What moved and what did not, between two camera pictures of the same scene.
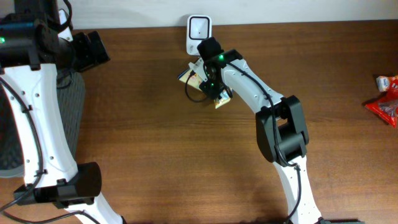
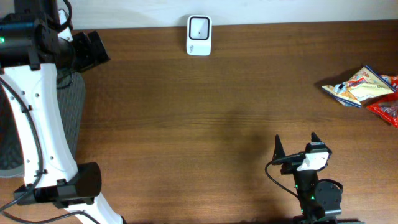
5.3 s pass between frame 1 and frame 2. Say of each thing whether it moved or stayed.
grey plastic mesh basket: stayed
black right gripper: moved
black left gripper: stayed
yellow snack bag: moved
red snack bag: stayed
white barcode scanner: stayed
